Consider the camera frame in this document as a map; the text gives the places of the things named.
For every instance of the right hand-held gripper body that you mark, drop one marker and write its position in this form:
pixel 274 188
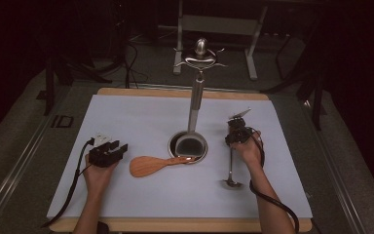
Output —
pixel 238 133

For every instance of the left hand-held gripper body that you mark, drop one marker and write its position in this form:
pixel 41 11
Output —
pixel 102 157

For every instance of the wooden rice paddle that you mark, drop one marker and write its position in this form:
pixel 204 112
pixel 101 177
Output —
pixel 146 166

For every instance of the stainless steel utensil rack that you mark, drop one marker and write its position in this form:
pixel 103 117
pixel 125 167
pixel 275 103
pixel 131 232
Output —
pixel 201 47

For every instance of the person's left hand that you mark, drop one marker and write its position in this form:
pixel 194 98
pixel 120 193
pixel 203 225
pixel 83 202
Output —
pixel 97 177

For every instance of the person's right hand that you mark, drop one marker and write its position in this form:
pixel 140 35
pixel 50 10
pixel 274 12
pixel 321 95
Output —
pixel 251 152

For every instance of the white table sheet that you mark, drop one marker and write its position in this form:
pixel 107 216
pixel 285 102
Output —
pixel 149 120

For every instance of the black metal stand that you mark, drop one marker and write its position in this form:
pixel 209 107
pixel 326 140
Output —
pixel 318 97
pixel 49 84

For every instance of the black floor bracket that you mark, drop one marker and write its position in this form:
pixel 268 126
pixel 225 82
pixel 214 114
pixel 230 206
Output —
pixel 61 121

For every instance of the aluminium floor rail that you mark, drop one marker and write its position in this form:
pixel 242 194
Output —
pixel 341 175
pixel 13 182

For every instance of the white metal desk frame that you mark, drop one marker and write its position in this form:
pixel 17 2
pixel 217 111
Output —
pixel 220 25

